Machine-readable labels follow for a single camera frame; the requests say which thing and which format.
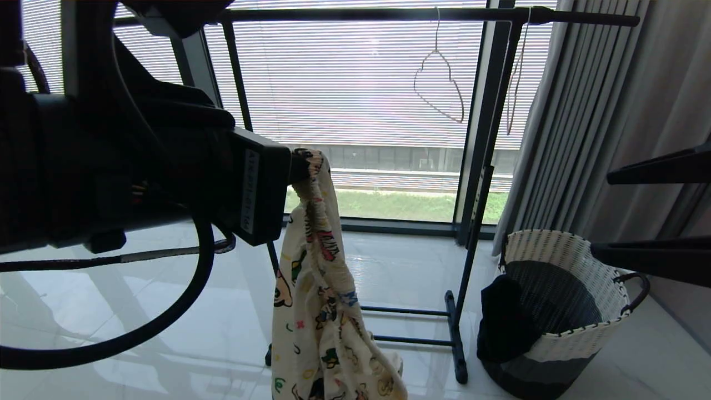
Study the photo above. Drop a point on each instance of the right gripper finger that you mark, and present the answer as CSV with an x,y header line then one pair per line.
x,y
666,258
666,169

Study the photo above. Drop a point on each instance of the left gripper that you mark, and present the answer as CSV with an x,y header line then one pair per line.
x,y
166,166

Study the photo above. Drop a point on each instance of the pink clothes hanger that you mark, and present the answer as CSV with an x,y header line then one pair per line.
x,y
436,33
515,83

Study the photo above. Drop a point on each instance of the cream printed garment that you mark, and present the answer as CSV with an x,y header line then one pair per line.
x,y
322,333

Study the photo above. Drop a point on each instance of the white laundry basket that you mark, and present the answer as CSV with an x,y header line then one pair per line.
x,y
555,244

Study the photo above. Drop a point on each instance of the black clothes rack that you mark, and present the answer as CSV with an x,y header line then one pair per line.
x,y
361,15

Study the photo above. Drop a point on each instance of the brown curtain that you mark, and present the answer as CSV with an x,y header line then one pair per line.
x,y
600,111

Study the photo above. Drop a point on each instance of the black garment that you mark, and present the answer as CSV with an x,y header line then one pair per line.
x,y
505,322

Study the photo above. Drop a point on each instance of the window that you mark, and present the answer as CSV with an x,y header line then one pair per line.
x,y
361,83

